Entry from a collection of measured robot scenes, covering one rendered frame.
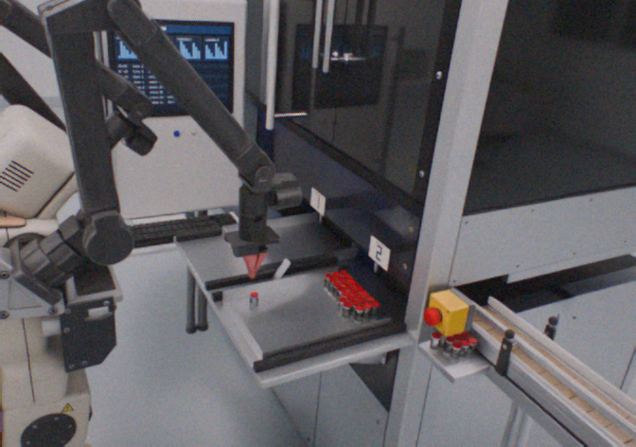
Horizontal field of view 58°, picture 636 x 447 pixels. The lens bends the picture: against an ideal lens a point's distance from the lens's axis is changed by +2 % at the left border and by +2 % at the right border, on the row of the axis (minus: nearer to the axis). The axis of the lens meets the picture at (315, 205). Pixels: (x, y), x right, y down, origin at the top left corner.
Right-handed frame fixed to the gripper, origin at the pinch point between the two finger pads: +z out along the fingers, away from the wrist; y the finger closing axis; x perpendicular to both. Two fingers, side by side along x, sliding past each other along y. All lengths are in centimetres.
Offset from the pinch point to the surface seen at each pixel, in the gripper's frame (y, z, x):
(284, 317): 12.4, 19.9, 7.9
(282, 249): 26, 20, 40
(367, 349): 25.4, 20.5, -10.3
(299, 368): 7.8, 20.3, -10.0
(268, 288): 13.1, 18.6, 19.7
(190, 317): 14, 81, 99
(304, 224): 40, 20, 53
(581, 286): 100, 22, -9
